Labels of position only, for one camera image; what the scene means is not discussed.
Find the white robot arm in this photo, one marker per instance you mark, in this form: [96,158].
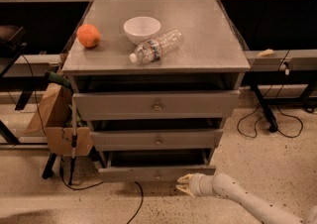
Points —
[223,186]

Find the orange fruit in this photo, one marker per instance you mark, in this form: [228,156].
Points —
[88,35]

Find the grey top drawer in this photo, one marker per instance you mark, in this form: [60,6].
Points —
[156,105]

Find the grey middle drawer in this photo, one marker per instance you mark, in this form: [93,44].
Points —
[136,140]

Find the grey bottom drawer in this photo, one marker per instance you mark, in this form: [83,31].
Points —
[153,165]

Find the grey drawer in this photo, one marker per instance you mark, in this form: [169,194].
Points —
[153,165]
[156,105]
[136,140]

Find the grey metal rail left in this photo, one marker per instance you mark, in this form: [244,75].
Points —
[27,65]

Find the clear plastic water bottle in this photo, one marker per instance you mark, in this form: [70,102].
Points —
[154,48]

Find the white ceramic bowl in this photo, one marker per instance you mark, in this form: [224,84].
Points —
[139,29]

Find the green handled grabber stick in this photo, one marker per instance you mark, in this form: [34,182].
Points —
[61,80]

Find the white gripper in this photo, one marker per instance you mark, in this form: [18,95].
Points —
[198,184]

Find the small yellow foam piece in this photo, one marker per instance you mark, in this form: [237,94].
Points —
[267,52]

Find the brown cardboard box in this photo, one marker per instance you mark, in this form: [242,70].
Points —
[53,117]

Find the grey drawer cabinet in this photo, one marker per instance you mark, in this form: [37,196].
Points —
[210,58]

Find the grey metal rail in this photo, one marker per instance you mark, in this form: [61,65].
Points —
[296,59]
[27,65]

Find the black table leg right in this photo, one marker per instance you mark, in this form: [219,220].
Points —
[273,127]

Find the grey metal rail right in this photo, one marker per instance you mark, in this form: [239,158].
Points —
[296,59]

